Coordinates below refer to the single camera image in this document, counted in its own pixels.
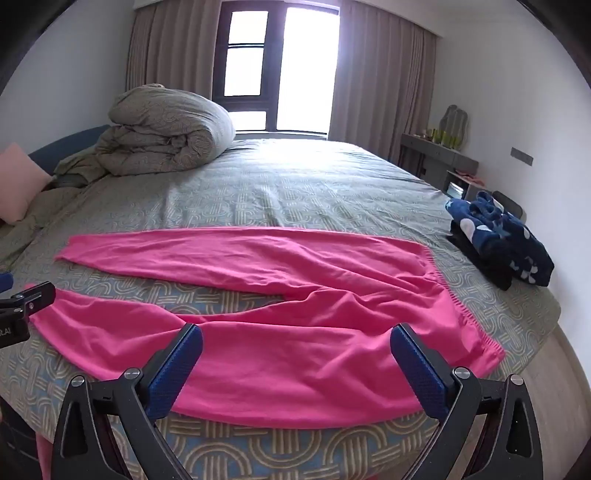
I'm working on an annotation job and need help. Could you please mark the green bottles on desk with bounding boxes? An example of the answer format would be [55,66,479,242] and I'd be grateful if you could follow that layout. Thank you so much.
[425,128,461,150]

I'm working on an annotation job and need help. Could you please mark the beige right curtain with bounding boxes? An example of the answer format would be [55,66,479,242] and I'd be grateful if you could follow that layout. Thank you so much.
[329,1,438,164]

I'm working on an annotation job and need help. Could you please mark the beige left curtain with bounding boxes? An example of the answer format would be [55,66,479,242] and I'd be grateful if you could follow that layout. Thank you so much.
[125,0,221,99]

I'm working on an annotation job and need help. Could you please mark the folded grey-green duvet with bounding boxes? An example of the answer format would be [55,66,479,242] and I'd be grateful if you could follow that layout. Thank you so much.
[95,84,235,176]

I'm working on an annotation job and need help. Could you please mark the black folded garment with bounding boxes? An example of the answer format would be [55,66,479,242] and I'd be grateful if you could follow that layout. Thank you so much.
[446,221,513,291]

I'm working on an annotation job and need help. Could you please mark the grey wall switch panel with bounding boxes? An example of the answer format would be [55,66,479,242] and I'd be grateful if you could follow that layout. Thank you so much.
[510,147,534,166]

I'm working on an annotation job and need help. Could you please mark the patterned bed cover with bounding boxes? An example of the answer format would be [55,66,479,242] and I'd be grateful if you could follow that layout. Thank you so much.
[1,140,561,479]

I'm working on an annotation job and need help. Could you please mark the beige curtain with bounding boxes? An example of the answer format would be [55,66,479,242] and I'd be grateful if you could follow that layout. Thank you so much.
[329,1,438,164]
[125,0,221,99]

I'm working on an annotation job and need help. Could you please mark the navy star fleece garment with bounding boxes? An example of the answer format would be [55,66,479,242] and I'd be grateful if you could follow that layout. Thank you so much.
[445,191,555,287]

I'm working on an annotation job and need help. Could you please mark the pink pants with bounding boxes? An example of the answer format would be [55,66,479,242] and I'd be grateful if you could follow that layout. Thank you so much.
[32,227,505,429]

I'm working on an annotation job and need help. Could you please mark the pink pillow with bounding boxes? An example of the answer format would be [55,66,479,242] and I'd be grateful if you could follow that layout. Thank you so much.
[0,143,52,224]

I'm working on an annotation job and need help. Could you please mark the dark chair back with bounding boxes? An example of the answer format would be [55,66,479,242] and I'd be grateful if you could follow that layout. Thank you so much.
[492,191,527,223]

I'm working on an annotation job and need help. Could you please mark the dark framed window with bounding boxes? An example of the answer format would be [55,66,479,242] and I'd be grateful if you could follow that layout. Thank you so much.
[212,1,339,136]

